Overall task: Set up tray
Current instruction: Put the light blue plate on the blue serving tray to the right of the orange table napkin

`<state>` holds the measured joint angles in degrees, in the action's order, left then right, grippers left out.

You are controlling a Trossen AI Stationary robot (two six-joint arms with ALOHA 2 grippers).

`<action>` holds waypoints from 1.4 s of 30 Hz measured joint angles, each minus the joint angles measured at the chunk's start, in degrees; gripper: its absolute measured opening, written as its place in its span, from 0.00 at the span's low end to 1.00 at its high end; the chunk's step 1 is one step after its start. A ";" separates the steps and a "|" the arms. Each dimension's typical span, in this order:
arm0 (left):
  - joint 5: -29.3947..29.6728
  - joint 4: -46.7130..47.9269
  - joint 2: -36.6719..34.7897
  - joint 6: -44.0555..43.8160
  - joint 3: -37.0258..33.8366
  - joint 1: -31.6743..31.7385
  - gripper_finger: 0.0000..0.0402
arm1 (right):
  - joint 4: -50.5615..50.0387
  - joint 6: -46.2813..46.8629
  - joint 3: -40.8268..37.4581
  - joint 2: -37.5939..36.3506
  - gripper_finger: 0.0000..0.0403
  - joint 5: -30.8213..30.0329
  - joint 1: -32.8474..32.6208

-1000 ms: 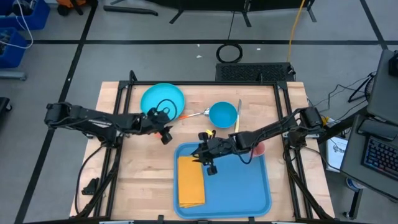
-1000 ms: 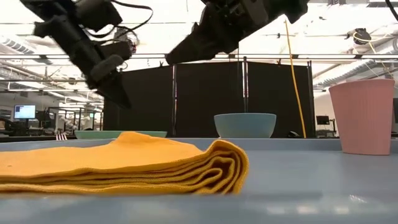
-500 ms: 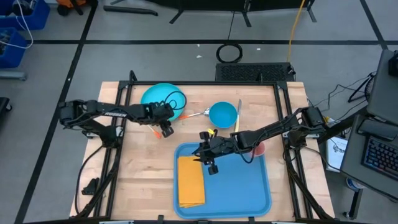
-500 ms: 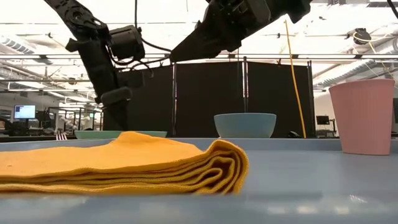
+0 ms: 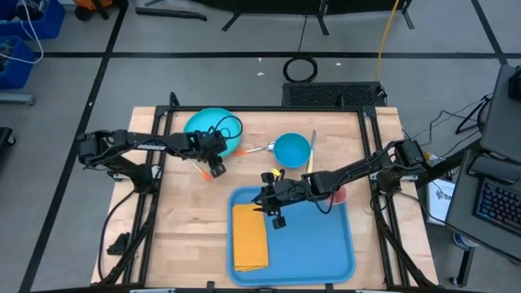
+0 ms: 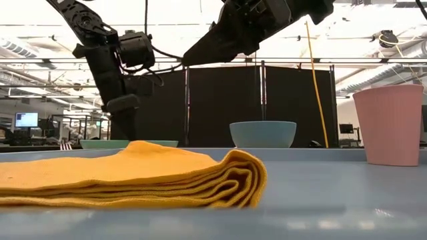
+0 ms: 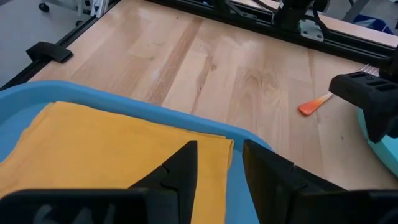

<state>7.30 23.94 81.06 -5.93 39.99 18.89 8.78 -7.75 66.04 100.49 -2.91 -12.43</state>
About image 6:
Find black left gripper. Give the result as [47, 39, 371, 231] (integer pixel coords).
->
[73, 43, 154, 141]

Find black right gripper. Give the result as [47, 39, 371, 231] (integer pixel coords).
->
[181, 0, 301, 67]

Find teal plate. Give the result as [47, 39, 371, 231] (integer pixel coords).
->
[79, 139, 180, 149]

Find yellow cloth napkin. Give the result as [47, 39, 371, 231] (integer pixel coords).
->
[0, 140, 268, 209]

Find light blue bowl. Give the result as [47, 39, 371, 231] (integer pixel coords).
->
[229, 120, 298, 149]

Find pink ribbed cup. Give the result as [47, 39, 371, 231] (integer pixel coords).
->
[352, 83, 424, 167]

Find blue plastic tray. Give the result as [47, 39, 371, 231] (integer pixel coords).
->
[0, 147, 427, 240]

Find black partition screen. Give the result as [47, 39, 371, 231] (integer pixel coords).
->
[111, 65, 338, 149]

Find background robot workstation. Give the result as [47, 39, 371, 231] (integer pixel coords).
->
[49, 114, 111, 143]

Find lit computer monitor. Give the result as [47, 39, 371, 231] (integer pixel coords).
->
[15, 112, 39, 129]

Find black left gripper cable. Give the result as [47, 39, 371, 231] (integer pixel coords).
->
[143, 0, 183, 76]

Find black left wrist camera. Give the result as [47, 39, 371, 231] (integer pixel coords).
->
[117, 29, 156, 70]

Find yellow hanging cable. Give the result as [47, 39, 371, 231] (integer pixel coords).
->
[305, 21, 330, 149]

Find long white ceiling rail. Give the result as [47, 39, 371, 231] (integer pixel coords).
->
[0, 57, 427, 65]

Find black ceiling cable reel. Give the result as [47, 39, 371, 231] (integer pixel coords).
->
[378, 29, 400, 49]

